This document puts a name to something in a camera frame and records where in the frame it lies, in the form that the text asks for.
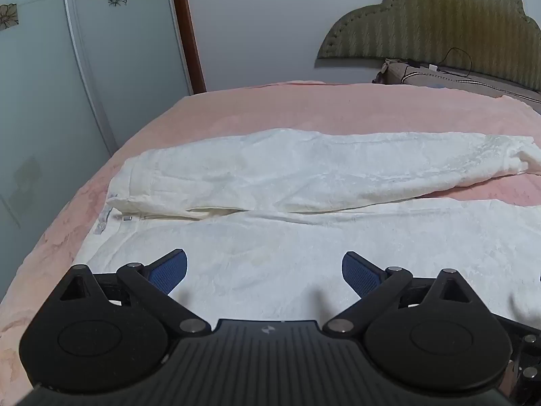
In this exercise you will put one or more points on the brown wooden door frame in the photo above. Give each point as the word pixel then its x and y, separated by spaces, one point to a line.
pixel 188 29

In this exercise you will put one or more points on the flower print wardrobe door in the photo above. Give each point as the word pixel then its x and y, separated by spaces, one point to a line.
pixel 42 93

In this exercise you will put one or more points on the grey-brown pillow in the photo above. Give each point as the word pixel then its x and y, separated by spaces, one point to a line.
pixel 448 79

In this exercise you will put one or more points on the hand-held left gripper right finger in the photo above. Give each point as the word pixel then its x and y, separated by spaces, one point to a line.
pixel 359 273

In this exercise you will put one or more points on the pink blanket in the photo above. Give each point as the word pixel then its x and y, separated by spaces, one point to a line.
pixel 296 105

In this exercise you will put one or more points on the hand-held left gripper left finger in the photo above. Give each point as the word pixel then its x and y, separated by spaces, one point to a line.
pixel 169 270

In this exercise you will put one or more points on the white pants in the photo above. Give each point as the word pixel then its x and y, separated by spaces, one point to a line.
pixel 274 177

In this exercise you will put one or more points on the olive green padded headboard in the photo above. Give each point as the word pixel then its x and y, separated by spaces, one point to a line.
pixel 422 21

